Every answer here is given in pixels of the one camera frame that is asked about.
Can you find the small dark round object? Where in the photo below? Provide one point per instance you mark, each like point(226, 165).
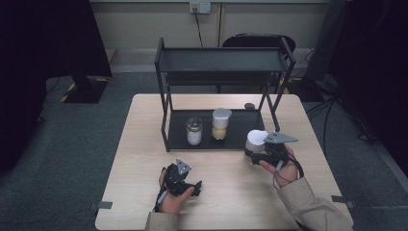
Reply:
point(249, 106)

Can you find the black metal two-tier rack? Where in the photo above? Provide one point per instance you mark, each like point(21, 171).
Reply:
point(221, 61)

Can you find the dark grey stand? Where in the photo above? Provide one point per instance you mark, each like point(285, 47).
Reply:
point(324, 48)

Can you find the person's right hand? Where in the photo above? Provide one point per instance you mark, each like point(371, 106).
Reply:
point(285, 173)

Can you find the black chair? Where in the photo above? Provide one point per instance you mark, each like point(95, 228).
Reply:
point(256, 41)

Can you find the yellow grain glass jar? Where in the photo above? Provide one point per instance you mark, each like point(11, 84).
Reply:
point(221, 117)

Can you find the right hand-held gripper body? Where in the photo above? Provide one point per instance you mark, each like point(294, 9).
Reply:
point(275, 152)

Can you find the black curtain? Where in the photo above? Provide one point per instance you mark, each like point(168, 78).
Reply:
point(38, 48)
point(378, 64)

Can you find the clear lid jar white powder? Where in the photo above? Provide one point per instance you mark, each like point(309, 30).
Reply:
point(194, 136)

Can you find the white paper cup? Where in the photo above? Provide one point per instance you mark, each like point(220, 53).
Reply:
point(256, 138)

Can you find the person's left hand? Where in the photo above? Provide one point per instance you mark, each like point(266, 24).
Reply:
point(171, 203)

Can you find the grey tape piece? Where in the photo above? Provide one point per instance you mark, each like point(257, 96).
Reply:
point(105, 204)
point(340, 199)

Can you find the white wall socket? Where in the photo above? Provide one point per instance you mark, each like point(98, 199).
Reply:
point(199, 7)

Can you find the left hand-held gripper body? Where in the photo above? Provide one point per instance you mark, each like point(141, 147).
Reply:
point(176, 181)

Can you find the black stand base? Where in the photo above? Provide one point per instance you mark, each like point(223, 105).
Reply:
point(85, 91)

